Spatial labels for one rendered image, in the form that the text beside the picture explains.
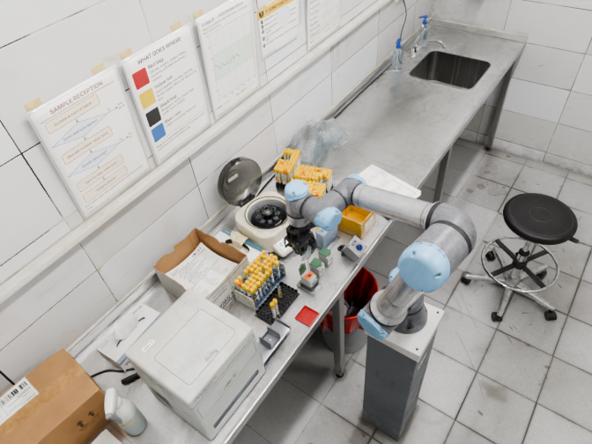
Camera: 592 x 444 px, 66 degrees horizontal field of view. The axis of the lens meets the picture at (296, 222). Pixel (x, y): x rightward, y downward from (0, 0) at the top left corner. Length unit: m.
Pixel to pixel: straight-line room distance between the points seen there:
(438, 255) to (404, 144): 1.45
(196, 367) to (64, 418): 0.43
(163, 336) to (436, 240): 0.84
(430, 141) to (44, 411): 2.04
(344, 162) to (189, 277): 0.99
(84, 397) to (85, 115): 0.85
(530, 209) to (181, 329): 1.84
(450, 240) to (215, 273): 1.03
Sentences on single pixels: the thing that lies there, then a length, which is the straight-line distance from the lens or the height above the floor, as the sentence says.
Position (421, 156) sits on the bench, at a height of 0.88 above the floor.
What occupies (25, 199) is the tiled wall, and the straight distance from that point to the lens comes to 1.52.
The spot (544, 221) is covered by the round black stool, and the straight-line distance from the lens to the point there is 2.56.
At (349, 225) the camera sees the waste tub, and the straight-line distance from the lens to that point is 1.95.
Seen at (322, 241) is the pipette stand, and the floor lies 0.94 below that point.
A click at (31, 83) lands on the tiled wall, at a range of 1.43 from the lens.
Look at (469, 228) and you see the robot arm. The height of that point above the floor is 1.52.
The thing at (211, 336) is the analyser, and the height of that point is 1.17.
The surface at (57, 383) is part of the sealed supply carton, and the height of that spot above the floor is 1.06.
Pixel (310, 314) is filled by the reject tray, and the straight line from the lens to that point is 1.76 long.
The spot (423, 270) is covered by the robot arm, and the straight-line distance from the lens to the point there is 1.10.
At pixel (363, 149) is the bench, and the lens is 2.44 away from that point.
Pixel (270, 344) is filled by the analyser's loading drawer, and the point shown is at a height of 0.94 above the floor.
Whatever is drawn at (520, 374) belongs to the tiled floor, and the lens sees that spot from 2.77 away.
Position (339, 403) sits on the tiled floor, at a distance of 2.55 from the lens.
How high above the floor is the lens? 2.36
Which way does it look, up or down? 46 degrees down
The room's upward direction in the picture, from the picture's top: 7 degrees counter-clockwise
